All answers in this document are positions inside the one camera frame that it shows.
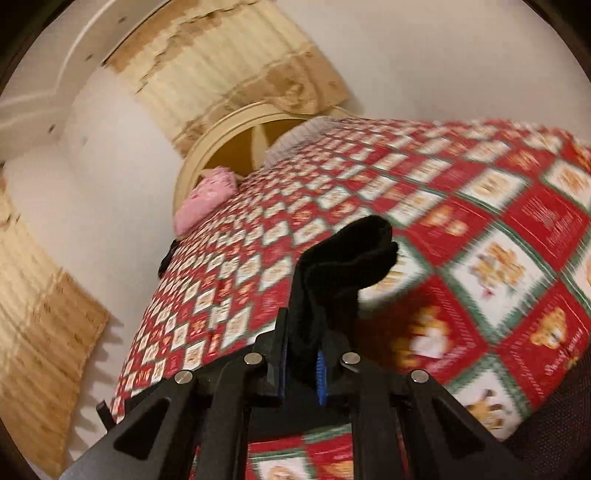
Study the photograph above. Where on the red bear print bed cover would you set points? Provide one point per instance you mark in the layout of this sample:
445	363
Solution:
461	230

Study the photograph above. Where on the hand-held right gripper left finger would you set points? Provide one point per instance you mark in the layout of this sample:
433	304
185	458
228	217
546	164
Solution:
217	397

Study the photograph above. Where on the pink pillow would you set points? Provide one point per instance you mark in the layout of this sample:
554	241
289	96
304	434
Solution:
205	198

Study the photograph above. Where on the beige patterned curtain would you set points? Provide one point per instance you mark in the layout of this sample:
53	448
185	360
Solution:
221	64
41	323

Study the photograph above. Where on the black object on bed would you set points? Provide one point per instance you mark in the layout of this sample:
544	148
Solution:
167	258

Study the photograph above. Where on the dark mesh cloth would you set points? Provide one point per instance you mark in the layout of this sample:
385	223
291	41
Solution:
554	429

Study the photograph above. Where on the cream wooden headboard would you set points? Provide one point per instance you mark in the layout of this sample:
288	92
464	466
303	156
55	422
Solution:
207	147

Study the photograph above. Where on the striped pillow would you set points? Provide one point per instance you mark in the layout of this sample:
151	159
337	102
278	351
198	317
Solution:
295	141

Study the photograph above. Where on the black pants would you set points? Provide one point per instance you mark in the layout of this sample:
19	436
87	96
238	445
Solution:
337	272

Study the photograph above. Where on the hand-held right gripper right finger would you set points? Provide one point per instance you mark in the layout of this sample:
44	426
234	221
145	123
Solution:
383	406

